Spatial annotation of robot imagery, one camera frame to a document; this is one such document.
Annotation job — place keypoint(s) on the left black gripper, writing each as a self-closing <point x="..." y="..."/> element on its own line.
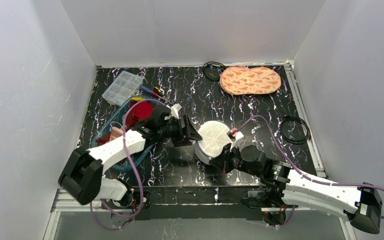
<point x="183" y="129"/>

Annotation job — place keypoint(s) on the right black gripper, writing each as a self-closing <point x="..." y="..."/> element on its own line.
<point x="225" y="162"/>

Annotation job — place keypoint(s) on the white mesh laundry basket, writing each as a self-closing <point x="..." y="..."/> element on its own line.
<point x="214" y="135"/>

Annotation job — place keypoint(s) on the dark red bra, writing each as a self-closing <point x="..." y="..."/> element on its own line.
<point x="141" y="111"/>

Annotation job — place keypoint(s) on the teal plastic bin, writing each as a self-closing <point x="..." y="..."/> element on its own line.
<point x="119" y="116"/>

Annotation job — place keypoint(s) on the strawberry print mesh laundry bag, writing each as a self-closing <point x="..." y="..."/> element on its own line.
<point x="241" y="80"/>

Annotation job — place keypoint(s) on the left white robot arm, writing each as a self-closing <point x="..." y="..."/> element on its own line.
<point x="83" y="174"/>

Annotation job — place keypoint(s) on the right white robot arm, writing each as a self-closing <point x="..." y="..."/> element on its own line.
<point x="360" y="205"/>

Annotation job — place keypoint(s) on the pink clothes in bin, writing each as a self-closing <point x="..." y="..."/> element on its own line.
<point x="116" y="131"/>

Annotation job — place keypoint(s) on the clear plastic screw organizer box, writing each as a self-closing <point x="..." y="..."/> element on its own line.
<point x="123" y="87"/>

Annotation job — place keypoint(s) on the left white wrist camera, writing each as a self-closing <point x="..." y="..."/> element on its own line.
<point x="175" y="111"/>

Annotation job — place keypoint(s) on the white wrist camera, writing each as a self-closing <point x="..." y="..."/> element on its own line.
<point x="236" y="137"/>
<point x="175" y="111"/>

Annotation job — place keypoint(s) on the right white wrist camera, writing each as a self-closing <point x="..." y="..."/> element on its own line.
<point x="236" y="137"/>

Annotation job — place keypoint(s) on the yellow handled screwdriver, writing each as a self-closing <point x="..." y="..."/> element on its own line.
<point x="148" y="96"/>

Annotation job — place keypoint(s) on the blue red handled screwdriver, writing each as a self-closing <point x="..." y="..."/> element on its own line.
<point x="148" y="90"/>

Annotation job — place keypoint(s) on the aluminium frame rail right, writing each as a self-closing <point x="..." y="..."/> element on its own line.
<point x="293" y="83"/>

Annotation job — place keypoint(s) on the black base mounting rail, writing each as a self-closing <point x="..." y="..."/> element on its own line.
<point x="211" y="202"/>

